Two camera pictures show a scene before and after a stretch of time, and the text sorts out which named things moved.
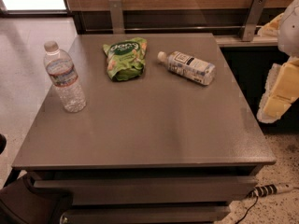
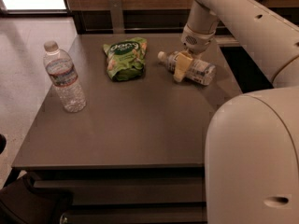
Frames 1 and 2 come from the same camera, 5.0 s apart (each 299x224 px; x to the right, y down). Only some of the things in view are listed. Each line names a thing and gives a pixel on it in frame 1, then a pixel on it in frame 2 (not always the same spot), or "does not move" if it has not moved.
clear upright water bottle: (62, 72) does not move
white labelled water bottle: (180, 63) does not move
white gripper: (290, 28) to (197, 43)
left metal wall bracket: (117, 16) does not move
